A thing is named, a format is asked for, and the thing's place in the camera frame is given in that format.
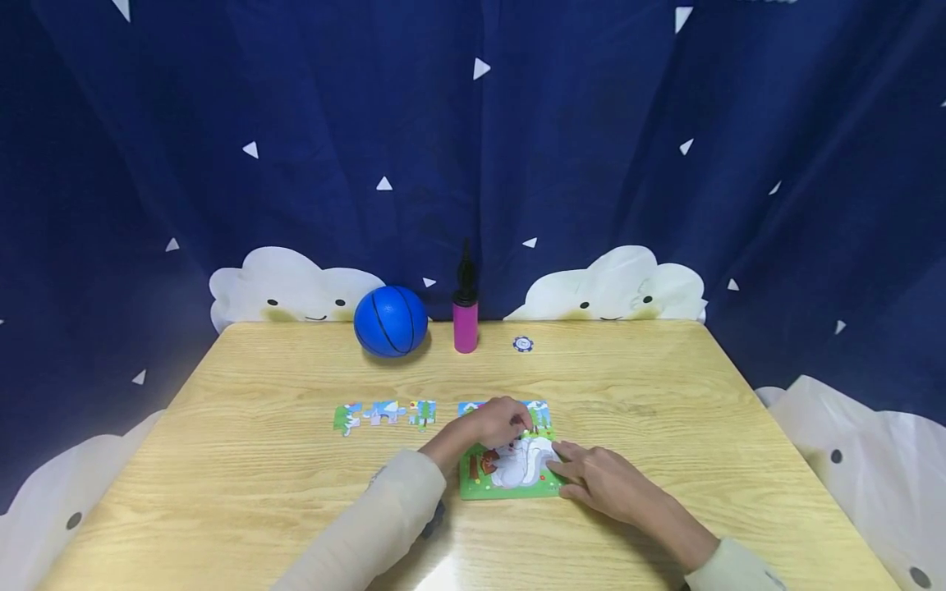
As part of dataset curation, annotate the person's left hand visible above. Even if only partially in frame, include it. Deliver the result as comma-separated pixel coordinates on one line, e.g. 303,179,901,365
459,396,535,451

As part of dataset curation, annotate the person's right hand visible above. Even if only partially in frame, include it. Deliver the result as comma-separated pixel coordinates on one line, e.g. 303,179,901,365
545,440,656,528

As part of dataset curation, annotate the green animal jigsaw puzzle board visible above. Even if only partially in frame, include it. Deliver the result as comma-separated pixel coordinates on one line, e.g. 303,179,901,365
456,399,569,502

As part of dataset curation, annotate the person's left forearm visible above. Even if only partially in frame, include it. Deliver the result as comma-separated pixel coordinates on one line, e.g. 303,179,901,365
272,427,475,591

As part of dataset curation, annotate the person's right forearm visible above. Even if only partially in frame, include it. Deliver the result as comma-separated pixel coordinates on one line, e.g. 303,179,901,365
634,489,791,591

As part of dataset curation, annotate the pink and black hand pump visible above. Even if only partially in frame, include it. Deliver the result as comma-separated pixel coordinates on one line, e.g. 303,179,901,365
452,239,480,355

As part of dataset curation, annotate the blue and white puzzle piece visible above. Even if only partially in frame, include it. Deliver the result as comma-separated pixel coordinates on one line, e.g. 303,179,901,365
362,400,406,426

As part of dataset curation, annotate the blue rubber ball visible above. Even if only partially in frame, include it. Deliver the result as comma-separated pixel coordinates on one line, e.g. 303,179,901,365
353,285,429,359

